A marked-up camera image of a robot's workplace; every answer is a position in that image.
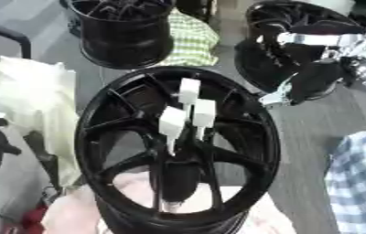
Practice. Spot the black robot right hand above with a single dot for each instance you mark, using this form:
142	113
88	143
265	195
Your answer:
315	79

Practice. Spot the black wheel rim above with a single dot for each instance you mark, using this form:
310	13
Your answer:
125	36
261	70

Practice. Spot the black spoked wheel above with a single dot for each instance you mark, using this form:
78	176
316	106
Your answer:
102	128

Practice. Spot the white pin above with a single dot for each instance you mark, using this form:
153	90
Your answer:
171	120
189	90
204	112

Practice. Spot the white plastic sheet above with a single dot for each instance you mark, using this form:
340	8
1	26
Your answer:
20	97

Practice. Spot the pale pink cloth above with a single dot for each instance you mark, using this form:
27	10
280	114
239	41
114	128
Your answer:
74	213

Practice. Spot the blue white checked cloth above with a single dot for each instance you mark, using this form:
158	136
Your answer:
362	182

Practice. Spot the green white checked cloth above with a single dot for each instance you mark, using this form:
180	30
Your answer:
194	39

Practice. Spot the black chair frame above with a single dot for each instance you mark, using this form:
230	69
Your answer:
10	35

